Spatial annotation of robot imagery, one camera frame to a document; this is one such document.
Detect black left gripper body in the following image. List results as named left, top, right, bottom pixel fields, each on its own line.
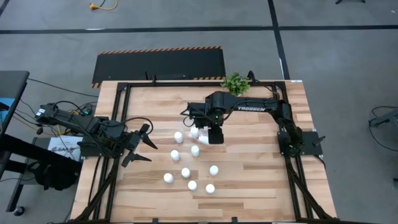
left=123, top=130, right=145, bottom=154

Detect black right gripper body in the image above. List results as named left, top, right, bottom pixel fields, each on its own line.
left=203, top=110, right=226, bottom=129

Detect clear plastic basket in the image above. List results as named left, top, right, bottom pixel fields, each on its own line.
left=179, top=108, right=225, bottom=147

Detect green plant in white pot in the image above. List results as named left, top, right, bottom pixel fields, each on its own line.
left=220, top=72, right=251, bottom=97

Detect black floor mat striped edges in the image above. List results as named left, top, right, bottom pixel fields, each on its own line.
left=91, top=45, right=226, bottom=89

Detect white printed box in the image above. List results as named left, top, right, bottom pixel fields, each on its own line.
left=48, top=136, right=84, bottom=162

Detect black bag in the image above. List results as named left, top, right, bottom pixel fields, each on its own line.
left=29, top=161, right=78, bottom=191

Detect blue box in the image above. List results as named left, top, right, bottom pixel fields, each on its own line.
left=0, top=98, right=16, bottom=125

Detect grey-topped black desk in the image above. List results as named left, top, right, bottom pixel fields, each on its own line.
left=0, top=70, right=30, bottom=135

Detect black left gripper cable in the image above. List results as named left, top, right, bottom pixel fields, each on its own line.
left=123, top=116, right=154, bottom=135

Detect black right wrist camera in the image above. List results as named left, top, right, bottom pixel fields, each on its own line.
left=181, top=103, right=206, bottom=128

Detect black aluminium table frame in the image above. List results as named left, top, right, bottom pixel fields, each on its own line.
left=70, top=79, right=340, bottom=224

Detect bundle of coloured cables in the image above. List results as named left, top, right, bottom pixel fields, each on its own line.
left=12, top=101, right=94, bottom=138

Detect thin black floor cable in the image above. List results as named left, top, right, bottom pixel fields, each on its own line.
left=27, top=77, right=100, bottom=98

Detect yellow extension cord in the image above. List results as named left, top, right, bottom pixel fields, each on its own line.
left=89, top=0, right=119, bottom=11

